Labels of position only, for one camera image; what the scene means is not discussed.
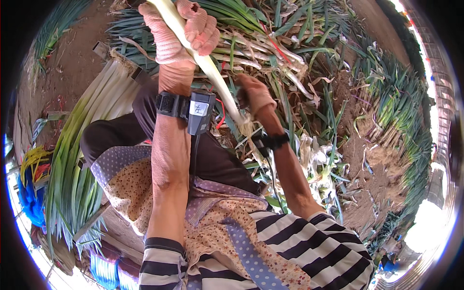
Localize person's left hand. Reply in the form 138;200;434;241
138;0;221;65

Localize person's right hand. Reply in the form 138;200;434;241
234;73;278;121

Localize peeled white green onion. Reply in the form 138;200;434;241
146;0;256;138

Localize heap of untrimmed green onions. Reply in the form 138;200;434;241
106;0;350;104

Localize black wrist band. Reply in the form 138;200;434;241
155;89;217;137
252;132;291;159

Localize heap of onion peelings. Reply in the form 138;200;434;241
232;72;354;220

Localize person's legs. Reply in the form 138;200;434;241
79;78;263;198

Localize green onion leaves heap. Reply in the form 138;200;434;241
32;0;93;75

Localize person's body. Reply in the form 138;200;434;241
90;145;376;290

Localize row of bundled green onions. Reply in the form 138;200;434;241
346;34;435;236

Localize pile of trimmed green onions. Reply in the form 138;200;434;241
44;58;146;259

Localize wooden plank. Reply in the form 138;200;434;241
72;200;114;244

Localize red string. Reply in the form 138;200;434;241
259;21;293;65
215;97;227;130

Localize bunch of yellow strings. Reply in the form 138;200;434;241
20;146;54;183

